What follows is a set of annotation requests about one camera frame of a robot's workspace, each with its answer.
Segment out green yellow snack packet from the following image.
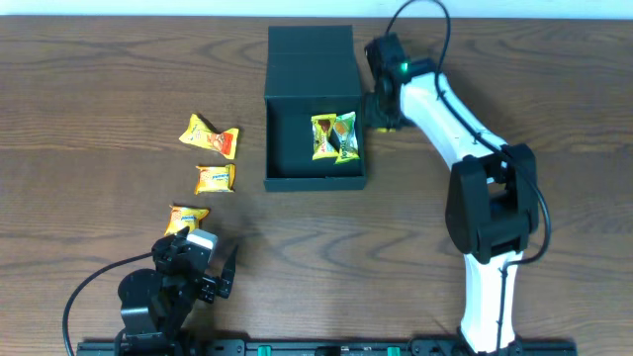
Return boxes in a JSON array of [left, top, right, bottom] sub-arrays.
[[333, 112, 360, 164]]

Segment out yellow chocolate snack packet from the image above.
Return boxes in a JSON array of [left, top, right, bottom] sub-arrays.
[[311, 114, 337, 160]]

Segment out yellow biscuit snack packet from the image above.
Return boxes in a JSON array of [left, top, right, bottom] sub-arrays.
[[195, 164, 235, 195]]

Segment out yellow orange snack packet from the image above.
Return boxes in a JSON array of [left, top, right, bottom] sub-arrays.
[[179, 114, 239, 160]]

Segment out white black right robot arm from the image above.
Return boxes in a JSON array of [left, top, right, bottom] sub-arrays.
[[365, 34, 539, 355]]

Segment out dark green open box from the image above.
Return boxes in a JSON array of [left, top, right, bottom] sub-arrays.
[[263, 26, 367, 192]]

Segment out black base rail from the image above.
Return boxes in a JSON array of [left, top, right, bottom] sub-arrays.
[[76, 337, 579, 356]]

